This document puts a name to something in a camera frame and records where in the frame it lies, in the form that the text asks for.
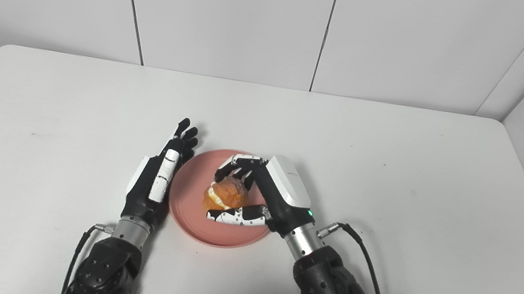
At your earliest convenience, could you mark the cream puff pastry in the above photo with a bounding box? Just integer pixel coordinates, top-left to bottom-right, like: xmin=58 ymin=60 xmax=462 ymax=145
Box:
xmin=202 ymin=173 xmax=253 ymax=217

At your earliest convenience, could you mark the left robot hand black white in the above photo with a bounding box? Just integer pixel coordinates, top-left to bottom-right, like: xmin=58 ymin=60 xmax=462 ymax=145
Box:
xmin=120 ymin=111 xmax=202 ymax=233

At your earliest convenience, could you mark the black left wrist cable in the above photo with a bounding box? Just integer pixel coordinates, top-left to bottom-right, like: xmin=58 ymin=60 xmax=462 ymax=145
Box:
xmin=60 ymin=220 xmax=115 ymax=294

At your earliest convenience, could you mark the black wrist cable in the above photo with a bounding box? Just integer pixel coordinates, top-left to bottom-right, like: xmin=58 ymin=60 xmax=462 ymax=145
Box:
xmin=60 ymin=220 xmax=115 ymax=294
xmin=308 ymin=219 xmax=401 ymax=294

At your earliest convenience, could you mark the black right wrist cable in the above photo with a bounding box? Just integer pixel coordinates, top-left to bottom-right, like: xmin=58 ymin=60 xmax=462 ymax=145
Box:
xmin=308 ymin=219 xmax=401 ymax=294

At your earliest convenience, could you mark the pink round plate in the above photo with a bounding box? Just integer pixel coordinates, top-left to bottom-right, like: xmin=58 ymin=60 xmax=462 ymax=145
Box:
xmin=163 ymin=142 xmax=283 ymax=255

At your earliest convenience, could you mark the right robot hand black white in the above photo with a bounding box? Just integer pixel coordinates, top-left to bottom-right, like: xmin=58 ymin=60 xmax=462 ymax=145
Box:
xmin=205 ymin=146 xmax=324 ymax=242

